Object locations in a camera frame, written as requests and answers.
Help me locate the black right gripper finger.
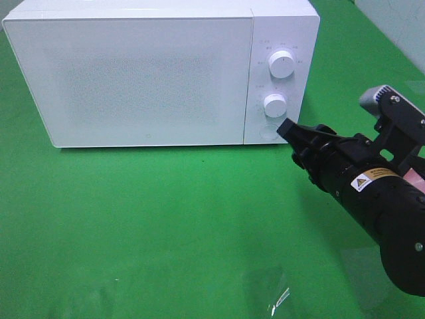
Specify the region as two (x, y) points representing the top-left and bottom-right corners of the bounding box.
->
(276, 118), (319, 149)

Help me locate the white microwave oven body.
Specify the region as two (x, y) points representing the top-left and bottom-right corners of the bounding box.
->
(2, 1), (320, 144)

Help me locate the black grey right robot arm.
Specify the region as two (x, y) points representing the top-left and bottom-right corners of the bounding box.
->
(277, 118), (424, 296)

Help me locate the white microwave door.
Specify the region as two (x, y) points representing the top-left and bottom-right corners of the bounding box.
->
(4, 18), (252, 148)

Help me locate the white microwave knob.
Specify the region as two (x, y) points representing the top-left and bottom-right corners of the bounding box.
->
(263, 94), (287, 118)
(268, 50), (295, 79)

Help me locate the lower white microwave knob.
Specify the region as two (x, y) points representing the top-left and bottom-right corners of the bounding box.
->
(263, 94), (287, 118)

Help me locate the round microwave door button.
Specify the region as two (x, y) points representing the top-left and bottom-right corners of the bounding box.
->
(260, 124), (280, 141)

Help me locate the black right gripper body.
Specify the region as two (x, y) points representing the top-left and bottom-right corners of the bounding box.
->
(293, 125), (412, 199)

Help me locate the clear tape piece on table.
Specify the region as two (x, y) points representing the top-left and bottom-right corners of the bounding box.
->
(242, 265), (295, 318)

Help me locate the upper white microwave knob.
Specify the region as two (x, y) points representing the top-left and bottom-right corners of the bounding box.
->
(268, 50), (295, 79)

